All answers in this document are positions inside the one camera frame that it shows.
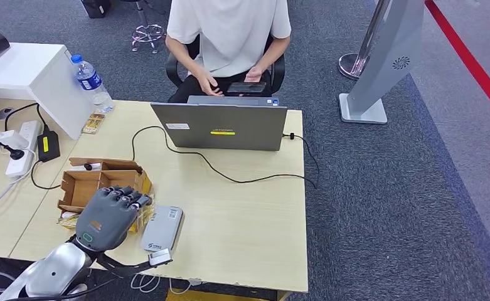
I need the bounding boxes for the white cabinet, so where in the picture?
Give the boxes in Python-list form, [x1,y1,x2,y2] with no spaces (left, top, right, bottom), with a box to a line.
[0,43,93,140]

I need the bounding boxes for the white power strip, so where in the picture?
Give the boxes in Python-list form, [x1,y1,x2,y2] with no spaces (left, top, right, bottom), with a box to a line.
[4,120,43,178]

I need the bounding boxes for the black laptop power cable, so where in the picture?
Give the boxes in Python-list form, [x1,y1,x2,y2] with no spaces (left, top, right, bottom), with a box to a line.
[131,125,319,189]

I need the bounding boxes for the white charger plug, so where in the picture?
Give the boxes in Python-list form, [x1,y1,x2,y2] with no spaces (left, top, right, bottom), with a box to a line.
[0,130,29,149]

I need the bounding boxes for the brown cardboard organiser box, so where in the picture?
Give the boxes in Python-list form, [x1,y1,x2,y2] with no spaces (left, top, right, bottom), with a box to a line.
[56,157,153,233]

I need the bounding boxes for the person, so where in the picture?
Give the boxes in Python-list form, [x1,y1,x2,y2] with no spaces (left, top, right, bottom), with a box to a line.
[164,0,292,104]

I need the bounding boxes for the person's left hand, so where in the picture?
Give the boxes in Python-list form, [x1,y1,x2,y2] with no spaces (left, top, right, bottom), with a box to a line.
[244,66,264,83]

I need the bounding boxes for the black office chair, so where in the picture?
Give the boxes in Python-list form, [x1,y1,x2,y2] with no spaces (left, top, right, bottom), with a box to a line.
[166,35,286,95]

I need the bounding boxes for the black power plug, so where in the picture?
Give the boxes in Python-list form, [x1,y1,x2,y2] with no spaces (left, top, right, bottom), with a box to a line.
[0,143,25,161]

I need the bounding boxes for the yellow board under desk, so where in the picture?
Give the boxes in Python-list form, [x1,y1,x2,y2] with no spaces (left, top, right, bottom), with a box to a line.
[166,287,279,301]

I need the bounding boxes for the black adapter cable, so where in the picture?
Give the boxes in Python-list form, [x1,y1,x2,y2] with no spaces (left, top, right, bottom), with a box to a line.
[4,102,61,190]

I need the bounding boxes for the black box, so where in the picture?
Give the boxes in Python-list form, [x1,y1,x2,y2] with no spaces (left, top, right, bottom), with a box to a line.
[80,0,112,19]

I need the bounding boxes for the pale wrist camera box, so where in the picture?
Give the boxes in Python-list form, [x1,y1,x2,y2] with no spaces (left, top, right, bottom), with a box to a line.
[148,248,174,268]

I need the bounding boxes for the white looped cables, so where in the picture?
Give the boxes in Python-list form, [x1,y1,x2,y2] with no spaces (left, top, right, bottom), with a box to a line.
[130,273,196,295]

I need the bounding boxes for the person's right hand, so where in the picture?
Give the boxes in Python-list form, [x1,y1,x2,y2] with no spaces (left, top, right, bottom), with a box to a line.
[195,70,221,97]

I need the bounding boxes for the grey laptop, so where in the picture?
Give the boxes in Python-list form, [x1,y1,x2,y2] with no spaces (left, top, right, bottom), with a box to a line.
[150,95,289,152]

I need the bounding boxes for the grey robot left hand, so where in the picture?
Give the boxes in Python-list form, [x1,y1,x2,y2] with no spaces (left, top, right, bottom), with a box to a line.
[75,186,153,253]

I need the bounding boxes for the grey kiosk stand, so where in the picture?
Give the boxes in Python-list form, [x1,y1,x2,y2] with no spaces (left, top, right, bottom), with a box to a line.
[339,0,425,125]

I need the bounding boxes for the grey card reader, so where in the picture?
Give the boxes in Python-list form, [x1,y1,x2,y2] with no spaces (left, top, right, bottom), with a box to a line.
[139,205,184,253]

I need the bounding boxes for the black smartphone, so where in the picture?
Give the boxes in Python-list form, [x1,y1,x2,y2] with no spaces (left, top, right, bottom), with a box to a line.
[227,82,267,94]

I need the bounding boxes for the chrome stool base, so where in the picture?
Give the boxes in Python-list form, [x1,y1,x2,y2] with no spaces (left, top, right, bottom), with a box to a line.
[122,0,168,55]

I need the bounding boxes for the black power adapter yellow label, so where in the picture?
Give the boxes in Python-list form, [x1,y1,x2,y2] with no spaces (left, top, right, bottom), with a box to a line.
[37,130,61,163]

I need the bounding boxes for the chrome stanchion post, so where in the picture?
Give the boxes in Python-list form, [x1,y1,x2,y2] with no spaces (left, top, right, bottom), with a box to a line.
[338,0,391,81]

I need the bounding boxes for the clear plastic water bottle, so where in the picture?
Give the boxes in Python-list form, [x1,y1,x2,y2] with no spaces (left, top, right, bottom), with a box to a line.
[70,54,114,114]

